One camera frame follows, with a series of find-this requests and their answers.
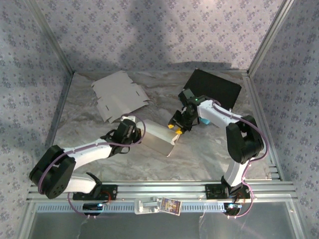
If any white cardboard box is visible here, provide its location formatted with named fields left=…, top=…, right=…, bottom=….
left=139, top=119, right=180, bottom=158
left=90, top=70, right=151, bottom=124

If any small black electronics box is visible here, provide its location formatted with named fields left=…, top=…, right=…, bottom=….
left=83, top=203, right=103, bottom=216
left=223, top=203, right=242, bottom=216

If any black hard case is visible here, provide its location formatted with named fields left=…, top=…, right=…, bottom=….
left=183, top=68, right=242, bottom=112

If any colourful printed card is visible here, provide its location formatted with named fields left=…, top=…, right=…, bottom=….
left=159, top=197, right=182, bottom=215

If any thin aluminium wall rail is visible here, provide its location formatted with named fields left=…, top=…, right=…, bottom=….
left=72, top=69, right=250, bottom=74

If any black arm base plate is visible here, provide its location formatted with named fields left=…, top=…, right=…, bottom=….
left=72, top=184, right=118, bottom=201
left=204, top=183, right=251, bottom=200

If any aluminium mounting rail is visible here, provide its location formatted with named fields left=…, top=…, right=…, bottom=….
left=26, top=181, right=299, bottom=201

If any aluminium table edge rail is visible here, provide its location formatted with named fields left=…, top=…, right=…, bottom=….
left=243, top=73, right=284, bottom=180
left=31, top=72, right=75, bottom=185

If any grey slotted cable duct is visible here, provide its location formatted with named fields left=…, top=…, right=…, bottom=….
left=36, top=201, right=227, bottom=214

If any white plastic bracket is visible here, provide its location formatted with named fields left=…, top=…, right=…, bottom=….
left=134, top=196, right=161, bottom=215

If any aluminium corner post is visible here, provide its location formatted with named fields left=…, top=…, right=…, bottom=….
left=246, top=0, right=297, bottom=75
left=26, top=0, right=75, bottom=75

